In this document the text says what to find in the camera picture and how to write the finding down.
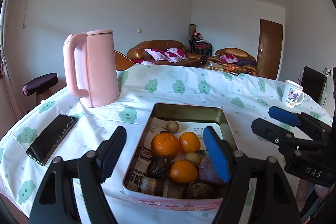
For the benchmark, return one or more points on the brown leather long sofa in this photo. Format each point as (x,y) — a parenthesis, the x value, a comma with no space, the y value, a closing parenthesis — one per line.
(138,55)

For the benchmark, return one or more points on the brown leather small sofa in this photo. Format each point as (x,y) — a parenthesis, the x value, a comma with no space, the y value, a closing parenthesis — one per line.
(247,64)

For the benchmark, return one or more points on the printed paper in tin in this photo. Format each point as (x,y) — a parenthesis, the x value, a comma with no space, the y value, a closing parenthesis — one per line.
(144,156)

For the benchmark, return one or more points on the brown candy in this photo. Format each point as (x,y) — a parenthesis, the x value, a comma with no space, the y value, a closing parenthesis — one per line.
(151,186)

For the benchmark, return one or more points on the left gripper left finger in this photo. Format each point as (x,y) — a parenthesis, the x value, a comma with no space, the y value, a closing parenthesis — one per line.
(93,169)

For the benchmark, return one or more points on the large purple round fruit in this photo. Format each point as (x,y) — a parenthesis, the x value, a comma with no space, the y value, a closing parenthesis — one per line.
(207,171)

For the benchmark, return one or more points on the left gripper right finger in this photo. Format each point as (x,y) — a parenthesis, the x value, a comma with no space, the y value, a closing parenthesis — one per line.
(274,200)

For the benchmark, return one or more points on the pink pillow small sofa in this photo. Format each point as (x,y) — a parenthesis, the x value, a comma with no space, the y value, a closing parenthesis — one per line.
(228,59)

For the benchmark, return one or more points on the pink floral pillow left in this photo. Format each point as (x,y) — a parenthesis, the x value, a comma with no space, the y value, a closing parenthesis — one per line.
(157,55)

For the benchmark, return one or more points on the person's right hand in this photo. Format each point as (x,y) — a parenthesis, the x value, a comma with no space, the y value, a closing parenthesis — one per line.
(303,189)

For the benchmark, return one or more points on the small yellow-green fruit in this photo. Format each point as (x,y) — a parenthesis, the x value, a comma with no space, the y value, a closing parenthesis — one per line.
(172,127)
(194,158)

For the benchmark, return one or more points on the pink electric kettle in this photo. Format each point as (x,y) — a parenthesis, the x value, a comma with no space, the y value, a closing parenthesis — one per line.
(90,67)

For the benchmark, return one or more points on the black smartphone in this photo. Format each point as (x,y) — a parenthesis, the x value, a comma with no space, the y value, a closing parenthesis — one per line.
(48,140)

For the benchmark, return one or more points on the purple round stool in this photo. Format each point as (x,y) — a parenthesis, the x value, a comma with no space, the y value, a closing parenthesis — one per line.
(40,84)

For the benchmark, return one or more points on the pink floral pillow right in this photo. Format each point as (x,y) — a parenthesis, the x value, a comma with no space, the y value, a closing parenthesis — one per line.
(175,55)

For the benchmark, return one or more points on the black television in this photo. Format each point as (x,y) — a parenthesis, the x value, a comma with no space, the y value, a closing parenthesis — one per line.
(313,83)

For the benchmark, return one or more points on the orange mandarin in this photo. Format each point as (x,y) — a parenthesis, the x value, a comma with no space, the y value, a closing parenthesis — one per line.
(189,142)
(183,172)
(165,144)

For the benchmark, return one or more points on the pink metal tin box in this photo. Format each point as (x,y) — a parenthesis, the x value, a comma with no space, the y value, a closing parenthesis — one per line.
(170,168)

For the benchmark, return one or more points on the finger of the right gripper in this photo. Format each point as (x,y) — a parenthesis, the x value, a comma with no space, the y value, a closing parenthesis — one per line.
(283,138)
(284,116)

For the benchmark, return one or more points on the brown leather chair back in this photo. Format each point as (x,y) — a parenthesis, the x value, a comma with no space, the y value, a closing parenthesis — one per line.
(122,61)

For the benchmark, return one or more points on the white cartoon mug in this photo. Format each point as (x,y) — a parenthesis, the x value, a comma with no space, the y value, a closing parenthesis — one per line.
(293,94)

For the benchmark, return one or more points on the stacked dark chairs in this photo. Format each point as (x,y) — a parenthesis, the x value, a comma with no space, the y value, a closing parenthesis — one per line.
(199,45)

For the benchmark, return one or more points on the white cloud-print tablecloth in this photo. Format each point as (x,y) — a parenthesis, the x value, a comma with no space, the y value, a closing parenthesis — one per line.
(242,99)

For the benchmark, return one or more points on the brown wooden door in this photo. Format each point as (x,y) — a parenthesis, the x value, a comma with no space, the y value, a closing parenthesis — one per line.
(270,48)

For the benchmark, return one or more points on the dark wrinkled passion fruit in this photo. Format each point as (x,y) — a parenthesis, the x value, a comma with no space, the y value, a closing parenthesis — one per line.
(198,191)

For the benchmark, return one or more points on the pink floral pillow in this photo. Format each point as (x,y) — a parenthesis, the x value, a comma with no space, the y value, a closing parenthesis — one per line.
(157,55)
(175,55)

